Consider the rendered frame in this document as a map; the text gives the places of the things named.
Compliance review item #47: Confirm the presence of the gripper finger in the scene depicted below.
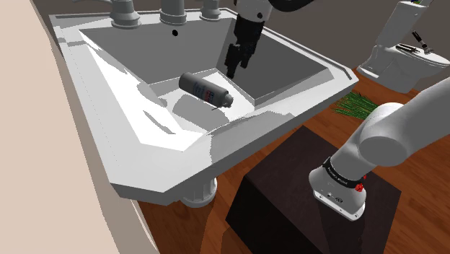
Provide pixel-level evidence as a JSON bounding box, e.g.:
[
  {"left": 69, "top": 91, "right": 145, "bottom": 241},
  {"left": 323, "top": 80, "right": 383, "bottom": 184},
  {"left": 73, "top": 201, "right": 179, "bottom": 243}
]
[
  {"left": 224, "top": 43, "right": 242, "bottom": 79},
  {"left": 240, "top": 48, "right": 256, "bottom": 70}
]

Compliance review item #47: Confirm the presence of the grey bottle with label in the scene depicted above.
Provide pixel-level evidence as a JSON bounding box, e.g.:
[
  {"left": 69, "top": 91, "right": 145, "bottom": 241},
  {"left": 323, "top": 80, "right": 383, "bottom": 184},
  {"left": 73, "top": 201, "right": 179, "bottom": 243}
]
[{"left": 177, "top": 71, "right": 235, "bottom": 108}]

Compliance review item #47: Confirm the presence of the green grass tuft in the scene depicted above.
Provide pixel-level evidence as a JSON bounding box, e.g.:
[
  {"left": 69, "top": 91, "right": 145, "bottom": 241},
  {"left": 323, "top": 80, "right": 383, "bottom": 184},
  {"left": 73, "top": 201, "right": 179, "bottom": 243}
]
[{"left": 331, "top": 90, "right": 381, "bottom": 121}]

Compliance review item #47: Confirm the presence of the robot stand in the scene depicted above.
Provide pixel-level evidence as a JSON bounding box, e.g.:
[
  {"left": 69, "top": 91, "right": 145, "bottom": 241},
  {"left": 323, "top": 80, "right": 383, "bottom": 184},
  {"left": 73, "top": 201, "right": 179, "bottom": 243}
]
[{"left": 224, "top": 124, "right": 402, "bottom": 254}]

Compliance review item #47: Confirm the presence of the white toilet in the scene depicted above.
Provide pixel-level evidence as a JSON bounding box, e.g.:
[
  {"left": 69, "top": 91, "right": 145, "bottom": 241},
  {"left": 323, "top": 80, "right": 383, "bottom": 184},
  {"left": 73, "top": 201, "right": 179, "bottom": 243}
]
[{"left": 356, "top": 0, "right": 450, "bottom": 95}]

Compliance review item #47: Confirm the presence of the black brush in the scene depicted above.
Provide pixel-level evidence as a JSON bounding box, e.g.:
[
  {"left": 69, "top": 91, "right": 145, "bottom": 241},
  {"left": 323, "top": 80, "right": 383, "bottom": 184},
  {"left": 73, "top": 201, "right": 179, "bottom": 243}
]
[{"left": 411, "top": 30, "right": 434, "bottom": 55}]

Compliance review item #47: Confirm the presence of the white pedestal sink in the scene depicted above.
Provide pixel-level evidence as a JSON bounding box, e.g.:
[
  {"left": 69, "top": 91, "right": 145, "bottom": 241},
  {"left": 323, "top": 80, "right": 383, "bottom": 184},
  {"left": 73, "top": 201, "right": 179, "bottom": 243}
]
[{"left": 48, "top": 0, "right": 360, "bottom": 209}]

